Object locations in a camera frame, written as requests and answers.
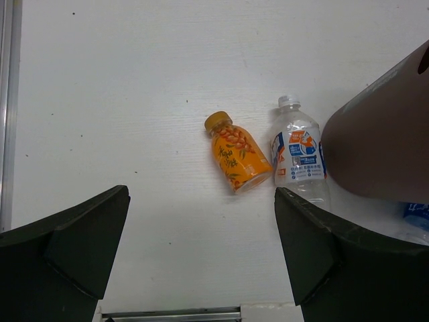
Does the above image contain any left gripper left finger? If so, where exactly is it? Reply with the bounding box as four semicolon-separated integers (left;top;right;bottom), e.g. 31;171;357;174
1;185;130;321

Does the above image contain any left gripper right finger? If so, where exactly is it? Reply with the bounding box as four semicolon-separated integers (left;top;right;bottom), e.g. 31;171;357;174
274;188;428;321

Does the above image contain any orange juice bottle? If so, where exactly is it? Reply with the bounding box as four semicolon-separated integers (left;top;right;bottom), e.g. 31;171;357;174
204;111;273;193

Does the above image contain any brown plastic bin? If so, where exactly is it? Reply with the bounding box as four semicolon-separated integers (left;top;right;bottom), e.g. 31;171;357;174
322;43;428;204

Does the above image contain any clear bottle orange blue label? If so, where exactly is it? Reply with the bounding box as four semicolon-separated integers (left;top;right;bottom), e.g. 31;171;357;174
269;94;331;211

